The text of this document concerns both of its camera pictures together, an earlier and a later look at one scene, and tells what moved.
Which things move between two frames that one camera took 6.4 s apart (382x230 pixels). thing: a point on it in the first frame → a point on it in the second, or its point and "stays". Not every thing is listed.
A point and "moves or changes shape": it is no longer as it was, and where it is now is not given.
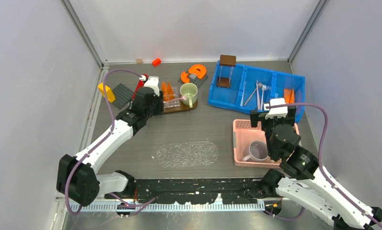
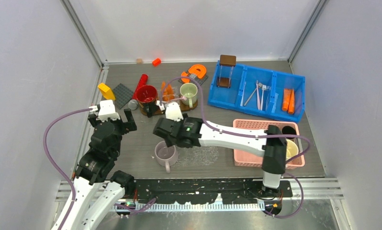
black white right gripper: [264, 116] → [181, 120]
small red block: [156, 62] stays
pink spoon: [259, 104] stays
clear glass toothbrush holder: [171, 98] stays
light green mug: [189, 90] stays
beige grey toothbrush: [260, 85] stays
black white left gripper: [157, 97] → [126, 127]
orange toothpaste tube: [170, 94] stays
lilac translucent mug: [258, 151] moves or changes shape
